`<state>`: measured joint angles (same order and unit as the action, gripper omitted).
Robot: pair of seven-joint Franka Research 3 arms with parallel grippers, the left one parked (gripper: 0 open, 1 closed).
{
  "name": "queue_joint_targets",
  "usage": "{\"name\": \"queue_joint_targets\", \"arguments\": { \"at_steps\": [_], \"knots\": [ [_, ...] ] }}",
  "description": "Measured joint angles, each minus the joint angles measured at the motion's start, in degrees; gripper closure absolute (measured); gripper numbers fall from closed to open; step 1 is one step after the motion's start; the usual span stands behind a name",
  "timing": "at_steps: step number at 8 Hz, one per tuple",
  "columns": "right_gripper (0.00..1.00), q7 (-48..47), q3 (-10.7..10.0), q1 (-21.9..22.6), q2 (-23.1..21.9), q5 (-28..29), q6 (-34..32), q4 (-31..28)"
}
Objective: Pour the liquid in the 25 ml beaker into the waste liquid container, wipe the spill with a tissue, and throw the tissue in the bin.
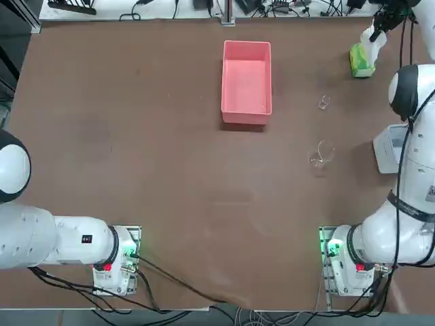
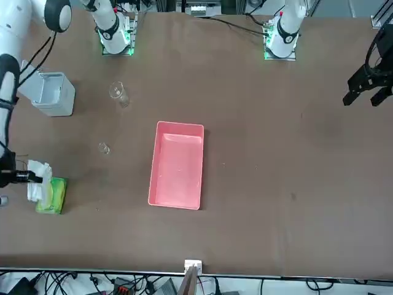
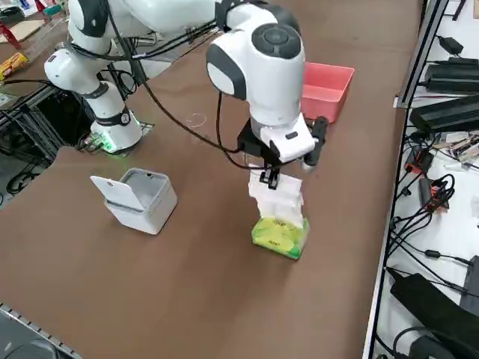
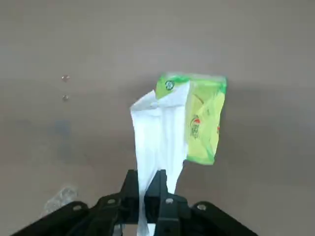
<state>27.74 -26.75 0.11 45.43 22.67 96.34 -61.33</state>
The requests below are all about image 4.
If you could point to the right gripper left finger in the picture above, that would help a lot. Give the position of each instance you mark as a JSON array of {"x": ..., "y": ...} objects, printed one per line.
[{"x": 110, "y": 211}]

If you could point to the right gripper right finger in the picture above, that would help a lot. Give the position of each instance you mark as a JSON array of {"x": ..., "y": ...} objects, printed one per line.
[{"x": 172, "y": 216}]

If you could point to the white tissue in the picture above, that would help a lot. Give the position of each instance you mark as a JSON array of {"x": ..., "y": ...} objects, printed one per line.
[{"x": 157, "y": 137}]

